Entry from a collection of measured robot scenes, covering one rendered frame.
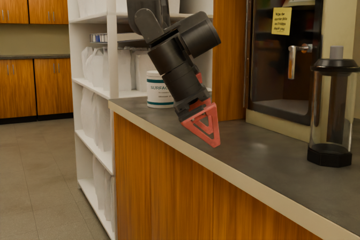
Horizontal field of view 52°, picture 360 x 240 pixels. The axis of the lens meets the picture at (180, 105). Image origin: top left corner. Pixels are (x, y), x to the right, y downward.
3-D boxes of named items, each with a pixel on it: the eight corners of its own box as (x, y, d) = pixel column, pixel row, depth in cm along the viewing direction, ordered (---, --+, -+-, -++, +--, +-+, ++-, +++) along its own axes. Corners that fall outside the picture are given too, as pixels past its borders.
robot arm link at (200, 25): (135, 17, 70) (130, 15, 62) (188, -13, 69) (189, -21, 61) (167, 72, 72) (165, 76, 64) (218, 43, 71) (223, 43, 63)
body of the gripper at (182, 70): (206, 90, 73) (188, 58, 72) (211, 98, 63) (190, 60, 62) (178, 106, 74) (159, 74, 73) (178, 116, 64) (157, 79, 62)
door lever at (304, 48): (306, 79, 99) (299, 78, 101) (309, 43, 97) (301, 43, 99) (291, 80, 96) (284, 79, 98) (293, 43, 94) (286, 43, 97)
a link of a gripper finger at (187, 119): (230, 130, 69) (205, 87, 68) (235, 140, 62) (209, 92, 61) (198, 147, 70) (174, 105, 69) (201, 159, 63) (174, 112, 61)
